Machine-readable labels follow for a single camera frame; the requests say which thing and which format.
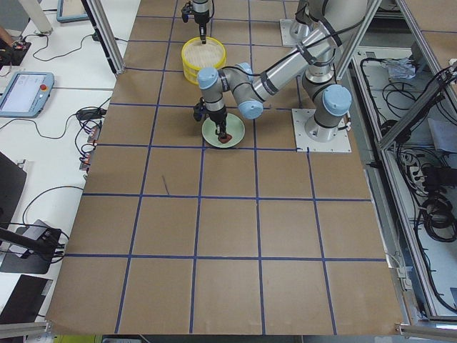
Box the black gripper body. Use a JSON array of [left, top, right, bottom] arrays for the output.
[[181, 0, 214, 36], [194, 103, 227, 134]]

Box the brown bun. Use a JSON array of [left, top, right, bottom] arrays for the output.
[[218, 134, 232, 144]]

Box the yellow top steamer layer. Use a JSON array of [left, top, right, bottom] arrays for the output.
[[181, 37, 226, 70]]

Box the yellow steamer layer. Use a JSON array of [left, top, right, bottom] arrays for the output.
[[183, 65, 199, 85], [181, 37, 226, 70]]

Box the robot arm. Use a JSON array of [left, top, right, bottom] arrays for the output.
[[194, 1, 368, 143], [181, 0, 214, 45]]

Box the yellow bottom steamer layer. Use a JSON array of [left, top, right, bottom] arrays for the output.
[[183, 65, 199, 85]]

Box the light green plate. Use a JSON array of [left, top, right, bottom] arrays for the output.
[[201, 113, 245, 149]]

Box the teach pendant with screen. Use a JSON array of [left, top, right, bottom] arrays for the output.
[[1, 71, 54, 119]]

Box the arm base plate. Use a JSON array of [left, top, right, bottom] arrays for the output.
[[280, 19, 310, 47], [292, 109, 352, 154]]

